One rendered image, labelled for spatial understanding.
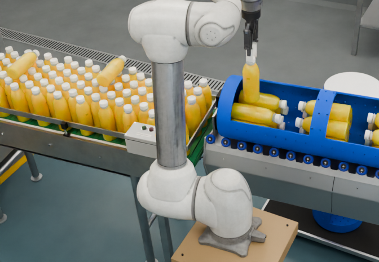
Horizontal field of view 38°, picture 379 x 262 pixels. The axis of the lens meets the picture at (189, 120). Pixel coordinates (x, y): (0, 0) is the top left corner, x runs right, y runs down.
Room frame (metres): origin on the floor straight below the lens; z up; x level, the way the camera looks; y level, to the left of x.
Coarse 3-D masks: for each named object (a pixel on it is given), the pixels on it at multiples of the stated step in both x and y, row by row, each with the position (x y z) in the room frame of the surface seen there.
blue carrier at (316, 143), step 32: (224, 96) 1.93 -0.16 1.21; (288, 96) 2.03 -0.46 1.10; (320, 96) 1.83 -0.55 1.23; (352, 96) 1.88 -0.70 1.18; (224, 128) 1.88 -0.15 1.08; (256, 128) 1.81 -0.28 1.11; (288, 128) 1.96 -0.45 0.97; (320, 128) 1.71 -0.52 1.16; (352, 128) 1.88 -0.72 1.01; (352, 160) 1.65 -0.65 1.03
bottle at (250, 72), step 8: (248, 64) 1.95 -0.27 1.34; (256, 64) 1.96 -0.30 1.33; (248, 72) 1.94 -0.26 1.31; (256, 72) 1.94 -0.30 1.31; (248, 80) 1.94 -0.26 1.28; (256, 80) 1.94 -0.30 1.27; (248, 88) 1.94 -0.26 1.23; (256, 88) 1.94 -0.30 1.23; (248, 96) 1.94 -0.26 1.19; (256, 96) 1.94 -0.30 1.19
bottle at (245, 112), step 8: (240, 104) 1.94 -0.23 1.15; (232, 112) 1.92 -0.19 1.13; (240, 112) 1.91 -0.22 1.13; (248, 112) 1.89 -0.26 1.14; (256, 112) 1.88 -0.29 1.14; (264, 112) 1.88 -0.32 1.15; (272, 112) 1.88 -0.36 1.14; (248, 120) 1.89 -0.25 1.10; (256, 120) 1.87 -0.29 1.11; (264, 120) 1.86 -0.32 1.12; (272, 120) 1.86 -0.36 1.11
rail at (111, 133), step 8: (8, 112) 2.32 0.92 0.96; (16, 112) 2.30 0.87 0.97; (24, 112) 2.28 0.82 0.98; (40, 120) 2.24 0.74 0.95; (48, 120) 2.21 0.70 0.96; (56, 120) 2.19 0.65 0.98; (80, 128) 2.13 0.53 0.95; (88, 128) 2.11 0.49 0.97; (96, 128) 2.09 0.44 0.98; (120, 136) 2.04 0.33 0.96
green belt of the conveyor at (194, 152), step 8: (16, 120) 2.33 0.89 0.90; (32, 120) 2.31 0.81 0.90; (208, 120) 2.17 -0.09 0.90; (56, 128) 2.22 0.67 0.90; (72, 128) 2.21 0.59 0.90; (208, 128) 2.11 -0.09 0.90; (88, 136) 2.13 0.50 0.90; (96, 136) 2.13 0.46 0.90; (200, 136) 2.05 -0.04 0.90; (120, 144) 2.05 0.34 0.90; (192, 144) 2.00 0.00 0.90; (200, 144) 2.00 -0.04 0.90; (192, 152) 1.95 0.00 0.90; (200, 152) 1.96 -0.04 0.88; (192, 160) 1.89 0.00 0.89
